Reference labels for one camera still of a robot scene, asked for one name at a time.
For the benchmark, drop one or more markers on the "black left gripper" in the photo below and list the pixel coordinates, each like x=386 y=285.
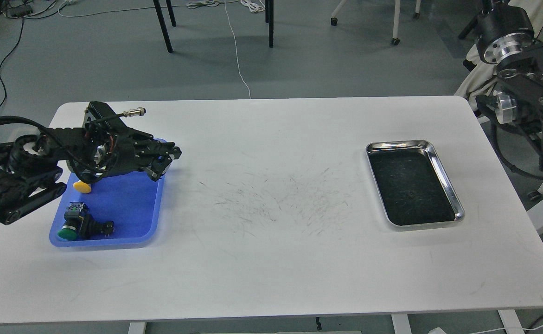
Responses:
x=120 y=150

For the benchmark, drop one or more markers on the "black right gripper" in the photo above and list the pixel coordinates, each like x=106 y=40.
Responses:
x=502 y=30

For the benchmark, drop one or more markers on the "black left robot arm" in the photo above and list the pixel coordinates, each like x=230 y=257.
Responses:
x=29 y=170

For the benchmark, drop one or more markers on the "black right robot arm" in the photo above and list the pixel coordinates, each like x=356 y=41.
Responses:
x=520 y=86

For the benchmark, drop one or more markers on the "blue plastic tray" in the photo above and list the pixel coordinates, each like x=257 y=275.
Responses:
x=131 y=201

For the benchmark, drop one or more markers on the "beige cloth on chair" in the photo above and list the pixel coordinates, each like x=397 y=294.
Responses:
x=534 y=9

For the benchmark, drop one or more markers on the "white caster chair legs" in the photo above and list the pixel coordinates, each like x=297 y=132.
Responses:
x=382 y=16

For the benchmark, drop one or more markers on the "steel tray with black mat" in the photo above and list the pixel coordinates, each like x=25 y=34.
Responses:
x=413 y=185

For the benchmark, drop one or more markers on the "yellow push button switch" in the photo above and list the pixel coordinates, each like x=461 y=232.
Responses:
x=82 y=187

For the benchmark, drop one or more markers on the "black switch contact block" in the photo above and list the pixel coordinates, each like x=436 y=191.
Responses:
x=90 y=227

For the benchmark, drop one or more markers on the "green push button switch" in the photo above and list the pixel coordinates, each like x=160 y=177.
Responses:
x=74 y=219

